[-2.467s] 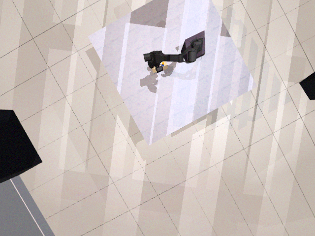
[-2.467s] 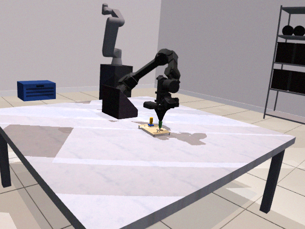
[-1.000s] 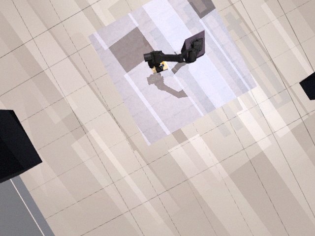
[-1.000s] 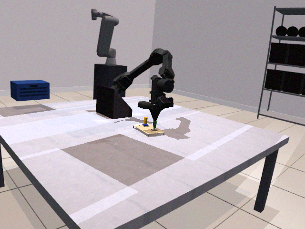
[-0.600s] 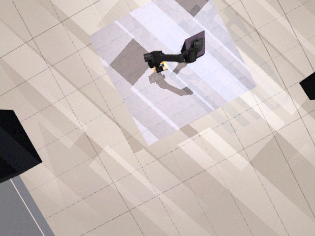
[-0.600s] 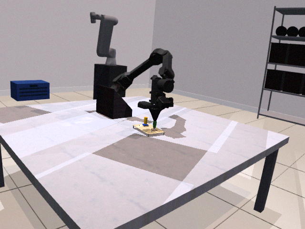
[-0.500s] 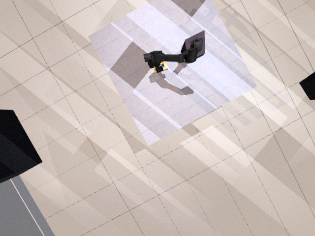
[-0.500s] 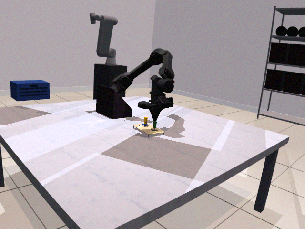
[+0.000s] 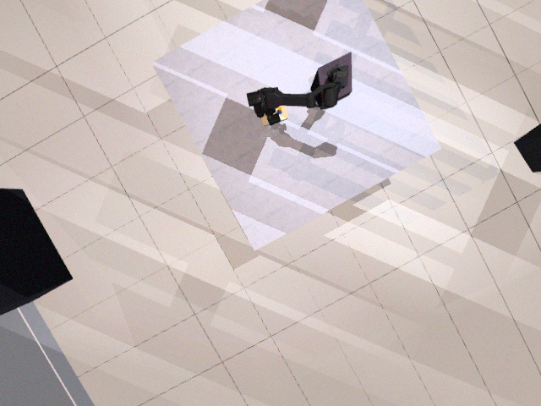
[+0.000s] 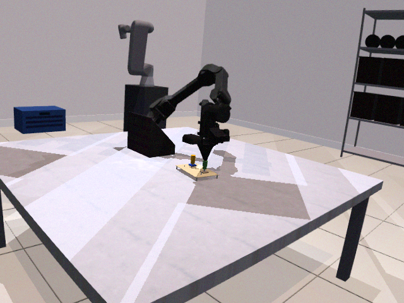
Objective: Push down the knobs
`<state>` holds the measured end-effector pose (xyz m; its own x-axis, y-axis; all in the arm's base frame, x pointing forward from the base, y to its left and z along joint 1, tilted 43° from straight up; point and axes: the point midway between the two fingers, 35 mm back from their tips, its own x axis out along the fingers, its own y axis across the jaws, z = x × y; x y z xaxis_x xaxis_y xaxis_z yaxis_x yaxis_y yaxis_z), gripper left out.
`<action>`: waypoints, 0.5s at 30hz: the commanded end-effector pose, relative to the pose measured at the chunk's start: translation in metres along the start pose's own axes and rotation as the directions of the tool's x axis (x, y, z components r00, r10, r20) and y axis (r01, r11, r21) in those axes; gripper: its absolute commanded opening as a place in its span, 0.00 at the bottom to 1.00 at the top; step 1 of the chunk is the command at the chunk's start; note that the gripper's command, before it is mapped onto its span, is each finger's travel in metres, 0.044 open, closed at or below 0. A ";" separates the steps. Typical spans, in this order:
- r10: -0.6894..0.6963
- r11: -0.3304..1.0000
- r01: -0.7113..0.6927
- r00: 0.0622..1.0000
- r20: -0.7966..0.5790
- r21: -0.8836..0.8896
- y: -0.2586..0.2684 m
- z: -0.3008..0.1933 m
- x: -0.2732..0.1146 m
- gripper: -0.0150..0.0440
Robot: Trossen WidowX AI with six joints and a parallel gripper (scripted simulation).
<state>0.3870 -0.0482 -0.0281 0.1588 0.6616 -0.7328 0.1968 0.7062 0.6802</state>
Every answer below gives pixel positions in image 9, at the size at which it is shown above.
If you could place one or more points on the tan plate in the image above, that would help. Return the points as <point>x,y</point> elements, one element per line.
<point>282,113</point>

